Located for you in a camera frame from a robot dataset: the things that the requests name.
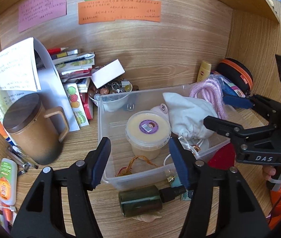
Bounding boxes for pink rope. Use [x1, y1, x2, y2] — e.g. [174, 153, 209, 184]
[189, 77, 228, 121]

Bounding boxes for orange sticky note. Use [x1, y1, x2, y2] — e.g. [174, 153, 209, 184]
[78, 0, 162, 25]

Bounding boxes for yellow lotion tube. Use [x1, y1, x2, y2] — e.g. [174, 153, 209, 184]
[196, 60, 212, 82]

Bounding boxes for stack of books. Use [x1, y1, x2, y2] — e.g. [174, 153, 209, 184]
[50, 48, 95, 92]

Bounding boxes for fruit pattern box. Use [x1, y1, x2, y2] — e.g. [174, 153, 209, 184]
[63, 83, 89, 127]

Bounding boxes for red velvet pouch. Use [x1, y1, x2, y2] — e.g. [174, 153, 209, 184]
[207, 143, 236, 170]

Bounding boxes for metal nail clipper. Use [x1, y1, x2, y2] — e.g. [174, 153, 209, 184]
[7, 145, 39, 177]

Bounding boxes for brown mug with lid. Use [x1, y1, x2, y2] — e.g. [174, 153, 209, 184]
[3, 93, 69, 165]

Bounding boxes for person's right hand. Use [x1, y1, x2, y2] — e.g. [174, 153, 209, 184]
[262, 165, 276, 180]

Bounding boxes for dark green glass bottle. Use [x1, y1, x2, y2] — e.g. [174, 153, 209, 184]
[118, 185, 186, 218]

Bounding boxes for black orange zip case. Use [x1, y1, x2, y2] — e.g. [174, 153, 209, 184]
[216, 58, 254, 96]

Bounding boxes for blue white candy packet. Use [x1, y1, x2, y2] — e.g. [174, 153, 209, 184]
[181, 190, 193, 201]

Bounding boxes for pink sticky note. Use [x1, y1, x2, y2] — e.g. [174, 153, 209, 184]
[18, 0, 67, 32]

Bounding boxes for bowl of small trinkets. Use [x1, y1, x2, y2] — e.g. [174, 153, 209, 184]
[87, 77, 140, 106]

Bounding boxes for white orange cream tube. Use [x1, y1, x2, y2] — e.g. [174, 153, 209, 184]
[0, 158, 17, 206]

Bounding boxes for cream tub purple label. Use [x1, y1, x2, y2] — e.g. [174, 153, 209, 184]
[125, 111, 171, 160]

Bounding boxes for white paper stand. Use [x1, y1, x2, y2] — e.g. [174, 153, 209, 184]
[0, 37, 80, 132]

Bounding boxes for beige conch seashell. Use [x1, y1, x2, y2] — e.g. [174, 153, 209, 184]
[131, 212, 162, 223]

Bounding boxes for white drawstring cloth bag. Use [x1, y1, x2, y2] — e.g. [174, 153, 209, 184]
[163, 92, 217, 139]

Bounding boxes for gold bell ornament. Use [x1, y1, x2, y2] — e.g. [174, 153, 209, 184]
[164, 169, 177, 183]

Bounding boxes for clear plastic storage bin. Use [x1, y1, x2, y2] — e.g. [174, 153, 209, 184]
[97, 83, 238, 191]

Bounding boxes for blue patchwork pouch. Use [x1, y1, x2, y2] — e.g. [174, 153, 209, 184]
[211, 71, 245, 98]

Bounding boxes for white brown cardboard box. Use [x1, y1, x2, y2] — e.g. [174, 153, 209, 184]
[91, 59, 125, 89]

